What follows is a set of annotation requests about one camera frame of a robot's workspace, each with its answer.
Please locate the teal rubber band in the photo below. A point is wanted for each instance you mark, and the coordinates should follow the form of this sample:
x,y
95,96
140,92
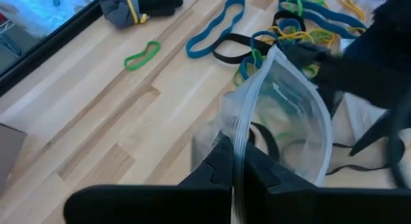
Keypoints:
x,y
244,65

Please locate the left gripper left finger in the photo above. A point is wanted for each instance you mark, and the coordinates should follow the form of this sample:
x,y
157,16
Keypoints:
x,y
144,204

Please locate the black rubber band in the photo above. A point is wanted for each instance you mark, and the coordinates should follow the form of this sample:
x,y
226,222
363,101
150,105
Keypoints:
x,y
234,35
271,143

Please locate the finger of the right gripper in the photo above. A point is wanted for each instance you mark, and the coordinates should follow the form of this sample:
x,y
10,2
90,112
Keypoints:
x,y
308,55
385,127

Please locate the grey black work glove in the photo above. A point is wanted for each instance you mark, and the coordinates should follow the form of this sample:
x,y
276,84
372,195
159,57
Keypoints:
x,y
118,9

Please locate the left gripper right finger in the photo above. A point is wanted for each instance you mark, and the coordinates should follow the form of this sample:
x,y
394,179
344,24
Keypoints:
x,y
321,206

